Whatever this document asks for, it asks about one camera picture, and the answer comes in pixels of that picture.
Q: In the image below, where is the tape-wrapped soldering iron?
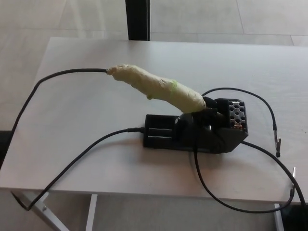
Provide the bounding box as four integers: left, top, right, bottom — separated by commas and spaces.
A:
105, 63, 207, 114

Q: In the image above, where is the black soldering iron base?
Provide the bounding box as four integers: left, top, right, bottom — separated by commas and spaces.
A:
143, 98, 250, 154

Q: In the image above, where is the black vertical pillar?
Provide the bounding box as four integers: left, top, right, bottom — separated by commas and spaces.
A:
125, 0, 151, 41

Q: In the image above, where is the white table leg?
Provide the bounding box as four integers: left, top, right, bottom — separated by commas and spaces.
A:
85, 194, 98, 231
274, 203, 285, 231

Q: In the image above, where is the white diagonal table brace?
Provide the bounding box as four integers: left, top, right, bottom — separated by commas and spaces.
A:
12, 191, 70, 231

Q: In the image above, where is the dark object beside table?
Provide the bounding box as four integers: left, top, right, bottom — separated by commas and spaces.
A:
0, 130, 13, 167

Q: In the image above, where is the black object under table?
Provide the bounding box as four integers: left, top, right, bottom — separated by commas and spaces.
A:
280, 204, 308, 231

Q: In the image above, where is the black soldering iron cable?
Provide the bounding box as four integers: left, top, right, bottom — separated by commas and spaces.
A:
11, 68, 146, 211

